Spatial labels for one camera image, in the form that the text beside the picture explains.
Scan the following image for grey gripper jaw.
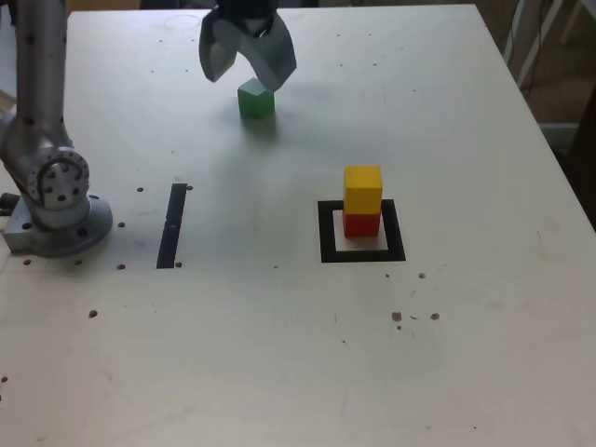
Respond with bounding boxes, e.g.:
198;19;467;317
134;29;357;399
237;15;298;92
197;8;240;86

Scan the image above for green cube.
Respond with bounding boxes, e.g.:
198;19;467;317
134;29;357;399
237;77;276;120

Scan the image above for red cube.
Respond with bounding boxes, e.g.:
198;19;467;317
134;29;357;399
342;210;383;238

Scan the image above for black tape strip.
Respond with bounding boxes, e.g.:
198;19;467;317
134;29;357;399
156;183;188;270

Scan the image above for white metal frame legs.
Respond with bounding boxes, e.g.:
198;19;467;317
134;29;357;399
504;0;596;90

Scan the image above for yellow cube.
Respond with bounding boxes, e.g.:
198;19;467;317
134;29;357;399
343;164;385;216

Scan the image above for black tape square outline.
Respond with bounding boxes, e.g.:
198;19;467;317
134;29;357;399
317;198;408;265

